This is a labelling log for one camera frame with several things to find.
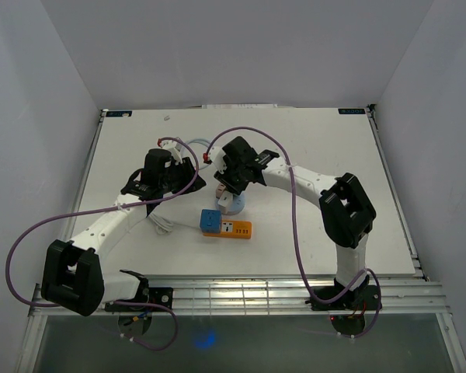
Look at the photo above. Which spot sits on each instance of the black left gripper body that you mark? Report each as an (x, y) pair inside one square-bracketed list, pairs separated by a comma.
[(179, 179)]

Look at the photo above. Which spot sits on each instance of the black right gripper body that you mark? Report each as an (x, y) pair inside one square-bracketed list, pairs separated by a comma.
[(232, 178)]

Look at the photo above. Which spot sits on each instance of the pink plug adapter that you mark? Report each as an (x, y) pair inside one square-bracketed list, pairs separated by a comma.
[(219, 190)]

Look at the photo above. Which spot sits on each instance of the white usb charger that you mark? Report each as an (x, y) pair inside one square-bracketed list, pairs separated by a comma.
[(224, 202)]

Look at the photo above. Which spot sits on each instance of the round light blue socket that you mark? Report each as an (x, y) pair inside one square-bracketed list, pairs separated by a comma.
[(237, 206)]

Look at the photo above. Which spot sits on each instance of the blue cube socket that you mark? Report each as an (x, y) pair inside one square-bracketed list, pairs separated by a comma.
[(210, 222)]

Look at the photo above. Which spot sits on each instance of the orange power strip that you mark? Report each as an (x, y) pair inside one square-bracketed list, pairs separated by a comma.
[(233, 230)]

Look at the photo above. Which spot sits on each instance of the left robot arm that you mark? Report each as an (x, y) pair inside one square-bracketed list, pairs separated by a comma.
[(74, 276)]

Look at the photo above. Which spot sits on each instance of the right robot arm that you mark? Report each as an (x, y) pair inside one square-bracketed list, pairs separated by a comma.
[(347, 212)]

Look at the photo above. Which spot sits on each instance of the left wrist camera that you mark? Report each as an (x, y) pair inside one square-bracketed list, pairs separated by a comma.
[(174, 147)]

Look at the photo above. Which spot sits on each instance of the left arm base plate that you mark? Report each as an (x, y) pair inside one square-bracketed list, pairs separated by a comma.
[(161, 296)]

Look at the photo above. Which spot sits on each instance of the aluminium frame rail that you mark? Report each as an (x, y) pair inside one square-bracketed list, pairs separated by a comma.
[(289, 296)]

